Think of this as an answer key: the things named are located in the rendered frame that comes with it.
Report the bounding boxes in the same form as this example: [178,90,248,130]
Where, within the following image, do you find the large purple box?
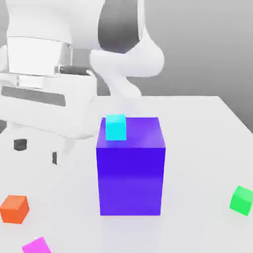
[96,117,167,216]

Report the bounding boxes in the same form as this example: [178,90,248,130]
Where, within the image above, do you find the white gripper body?
[0,72,98,140]

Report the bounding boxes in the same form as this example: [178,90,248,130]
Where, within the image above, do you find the small magenta cube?
[22,236,52,253]

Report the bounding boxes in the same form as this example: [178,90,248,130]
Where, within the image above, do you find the small cyan cube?
[105,114,127,141]

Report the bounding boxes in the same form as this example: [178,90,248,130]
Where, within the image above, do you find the small orange cube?
[0,195,30,225]

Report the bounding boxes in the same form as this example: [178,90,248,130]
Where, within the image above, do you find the small green cube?
[229,185,253,216]

